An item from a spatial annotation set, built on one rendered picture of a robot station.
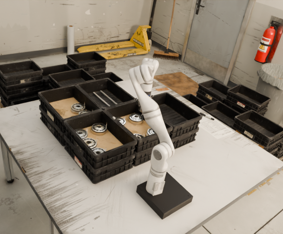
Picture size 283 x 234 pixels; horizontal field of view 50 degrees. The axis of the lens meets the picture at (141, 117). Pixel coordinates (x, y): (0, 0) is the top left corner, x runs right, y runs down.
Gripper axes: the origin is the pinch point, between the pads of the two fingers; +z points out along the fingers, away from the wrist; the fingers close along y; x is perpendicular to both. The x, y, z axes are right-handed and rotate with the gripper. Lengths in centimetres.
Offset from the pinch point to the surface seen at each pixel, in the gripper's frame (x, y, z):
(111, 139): -0.3, -23.7, 17.6
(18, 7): 327, 34, 23
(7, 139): 46, -75, 31
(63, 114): 40, -38, 18
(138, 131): -2.2, -2.7, 17.5
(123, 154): -19.0, -27.6, 15.1
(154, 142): -19.0, -3.1, 15.0
